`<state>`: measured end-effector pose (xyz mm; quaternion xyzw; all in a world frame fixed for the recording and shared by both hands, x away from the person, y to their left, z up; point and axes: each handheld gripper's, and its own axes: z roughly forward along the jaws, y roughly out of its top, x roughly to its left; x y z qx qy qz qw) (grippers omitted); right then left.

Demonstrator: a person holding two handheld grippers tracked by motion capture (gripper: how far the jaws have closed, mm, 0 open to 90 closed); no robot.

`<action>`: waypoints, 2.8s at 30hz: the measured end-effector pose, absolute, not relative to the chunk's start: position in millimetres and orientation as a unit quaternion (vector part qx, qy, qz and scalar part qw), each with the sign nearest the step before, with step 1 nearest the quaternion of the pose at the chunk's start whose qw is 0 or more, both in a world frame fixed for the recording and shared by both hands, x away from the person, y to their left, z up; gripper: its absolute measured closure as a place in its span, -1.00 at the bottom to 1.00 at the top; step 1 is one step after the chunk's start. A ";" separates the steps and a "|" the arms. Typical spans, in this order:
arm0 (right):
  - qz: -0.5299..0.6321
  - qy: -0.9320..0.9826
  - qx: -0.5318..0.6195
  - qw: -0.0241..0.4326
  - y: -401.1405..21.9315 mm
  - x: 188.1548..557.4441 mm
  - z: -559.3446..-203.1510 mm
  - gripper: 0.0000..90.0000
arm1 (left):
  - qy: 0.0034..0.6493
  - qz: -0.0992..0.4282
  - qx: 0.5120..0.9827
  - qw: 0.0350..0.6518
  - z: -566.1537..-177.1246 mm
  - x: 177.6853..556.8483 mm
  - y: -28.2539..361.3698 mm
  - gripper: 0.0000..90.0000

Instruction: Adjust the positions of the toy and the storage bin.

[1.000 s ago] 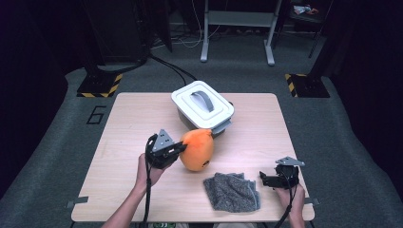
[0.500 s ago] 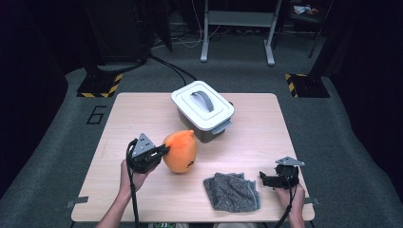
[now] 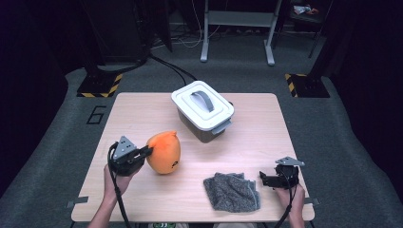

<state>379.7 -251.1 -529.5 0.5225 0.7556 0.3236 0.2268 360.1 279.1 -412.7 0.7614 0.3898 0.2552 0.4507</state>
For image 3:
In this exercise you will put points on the white metal stand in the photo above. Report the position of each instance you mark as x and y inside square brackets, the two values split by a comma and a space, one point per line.
[240, 19]

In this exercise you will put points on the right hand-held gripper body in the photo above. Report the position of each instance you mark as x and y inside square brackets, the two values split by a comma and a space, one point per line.
[288, 177]

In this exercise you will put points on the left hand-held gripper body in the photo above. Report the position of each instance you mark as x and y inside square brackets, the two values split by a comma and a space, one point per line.
[125, 161]

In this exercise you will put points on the grey tape strip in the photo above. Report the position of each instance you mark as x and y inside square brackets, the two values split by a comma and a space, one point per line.
[312, 200]
[77, 201]

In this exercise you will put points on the dark shelf with small items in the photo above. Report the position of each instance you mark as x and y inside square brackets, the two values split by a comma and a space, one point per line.
[304, 11]

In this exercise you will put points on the grey fluffy cloth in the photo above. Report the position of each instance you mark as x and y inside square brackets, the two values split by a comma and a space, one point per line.
[231, 193]

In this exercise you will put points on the black yellow striped stand base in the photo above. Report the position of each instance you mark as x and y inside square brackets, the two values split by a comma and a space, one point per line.
[309, 87]
[98, 85]

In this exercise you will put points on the person's left hand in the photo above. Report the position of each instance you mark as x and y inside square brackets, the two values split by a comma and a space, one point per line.
[115, 186]

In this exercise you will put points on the black cabinet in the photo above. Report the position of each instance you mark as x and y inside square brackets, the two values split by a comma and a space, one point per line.
[117, 28]

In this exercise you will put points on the green and white shoe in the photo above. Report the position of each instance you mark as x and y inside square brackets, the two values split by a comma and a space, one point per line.
[163, 225]

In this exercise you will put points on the brown translucent storage box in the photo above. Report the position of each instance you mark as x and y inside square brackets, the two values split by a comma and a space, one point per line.
[193, 131]

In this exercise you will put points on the orange plush toy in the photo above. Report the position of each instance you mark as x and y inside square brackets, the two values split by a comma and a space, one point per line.
[164, 155]

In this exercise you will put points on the person's right hand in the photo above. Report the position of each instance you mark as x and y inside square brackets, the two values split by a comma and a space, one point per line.
[296, 204]

